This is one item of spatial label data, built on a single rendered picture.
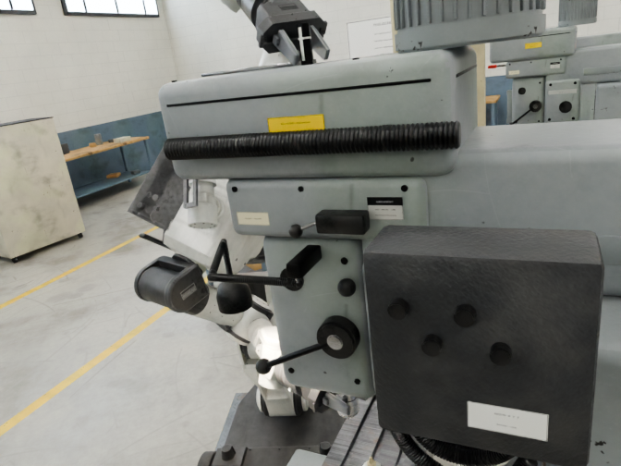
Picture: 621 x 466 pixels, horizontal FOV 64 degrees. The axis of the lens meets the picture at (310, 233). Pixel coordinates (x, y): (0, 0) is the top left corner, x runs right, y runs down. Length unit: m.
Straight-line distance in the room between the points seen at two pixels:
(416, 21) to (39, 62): 9.51
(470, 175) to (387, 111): 0.14
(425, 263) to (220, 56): 11.40
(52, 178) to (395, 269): 6.74
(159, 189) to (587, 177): 0.97
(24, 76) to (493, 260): 9.57
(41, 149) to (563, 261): 6.81
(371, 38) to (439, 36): 9.56
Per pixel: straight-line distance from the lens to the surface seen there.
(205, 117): 0.81
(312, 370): 0.94
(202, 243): 1.23
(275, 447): 1.97
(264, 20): 0.87
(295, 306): 0.88
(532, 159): 0.68
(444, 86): 0.66
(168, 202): 1.28
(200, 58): 12.08
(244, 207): 0.82
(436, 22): 0.69
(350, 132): 0.66
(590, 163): 0.68
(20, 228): 6.96
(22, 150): 6.94
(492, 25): 0.69
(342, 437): 1.40
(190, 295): 1.25
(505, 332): 0.47
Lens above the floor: 1.90
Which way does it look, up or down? 19 degrees down
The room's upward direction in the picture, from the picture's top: 7 degrees counter-clockwise
